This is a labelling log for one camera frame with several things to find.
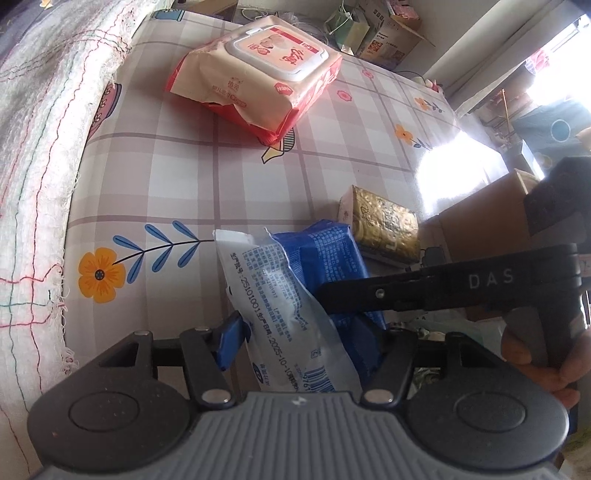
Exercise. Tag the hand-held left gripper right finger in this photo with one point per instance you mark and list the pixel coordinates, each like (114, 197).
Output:
(392, 360)

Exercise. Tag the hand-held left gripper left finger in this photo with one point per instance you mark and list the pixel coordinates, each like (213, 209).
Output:
(233, 339)

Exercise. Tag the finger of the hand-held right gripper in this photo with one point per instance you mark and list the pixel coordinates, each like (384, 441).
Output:
(369, 293)

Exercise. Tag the clear packet blue print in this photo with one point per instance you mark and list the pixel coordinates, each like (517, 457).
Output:
(277, 295)

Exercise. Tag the blue plastic packet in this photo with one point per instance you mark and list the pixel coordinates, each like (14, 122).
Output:
(323, 249)

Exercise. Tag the large cardboard box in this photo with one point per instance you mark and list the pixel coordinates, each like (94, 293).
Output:
(485, 217)

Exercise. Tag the person's right hand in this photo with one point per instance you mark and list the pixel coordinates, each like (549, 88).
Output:
(517, 353)

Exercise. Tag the gold tissue pack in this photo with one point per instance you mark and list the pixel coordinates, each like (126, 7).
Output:
(383, 221)

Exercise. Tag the blue printed hanging cloth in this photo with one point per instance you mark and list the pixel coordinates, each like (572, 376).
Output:
(558, 129)

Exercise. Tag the plaid floral floor mat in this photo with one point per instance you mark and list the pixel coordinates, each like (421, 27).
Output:
(184, 184)

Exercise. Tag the pink hanging garment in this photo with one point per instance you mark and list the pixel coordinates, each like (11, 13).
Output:
(540, 60)

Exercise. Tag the red wet wipes pack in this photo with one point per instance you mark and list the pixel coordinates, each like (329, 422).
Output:
(258, 78)

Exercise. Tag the small printed cardboard box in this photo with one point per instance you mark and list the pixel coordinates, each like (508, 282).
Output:
(392, 41)

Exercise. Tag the green paper bag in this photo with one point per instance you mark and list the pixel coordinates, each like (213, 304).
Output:
(353, 32)

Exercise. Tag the pink packets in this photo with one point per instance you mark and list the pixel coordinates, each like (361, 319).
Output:
(402, 10)

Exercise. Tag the grey printed bed sheet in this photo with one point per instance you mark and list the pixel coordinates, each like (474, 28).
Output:
(18, 23)

